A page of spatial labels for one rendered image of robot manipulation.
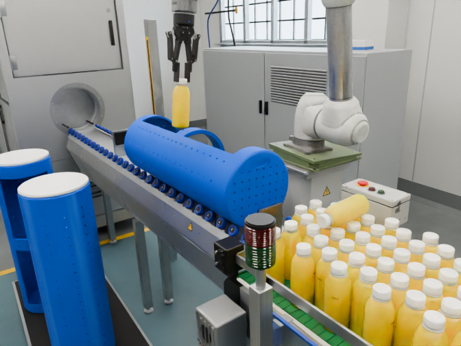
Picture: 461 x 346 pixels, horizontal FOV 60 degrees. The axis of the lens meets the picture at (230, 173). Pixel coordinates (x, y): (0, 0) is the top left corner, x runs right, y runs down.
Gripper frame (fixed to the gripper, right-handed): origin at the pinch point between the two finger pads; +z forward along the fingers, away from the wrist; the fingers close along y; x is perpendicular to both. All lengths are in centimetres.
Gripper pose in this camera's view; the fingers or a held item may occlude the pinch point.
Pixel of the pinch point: (182, 72)
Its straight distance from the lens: 153.4
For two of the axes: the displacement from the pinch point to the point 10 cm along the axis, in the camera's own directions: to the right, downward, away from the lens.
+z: -0.7, 9.6, 2.8
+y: -8.1, 1.1, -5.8
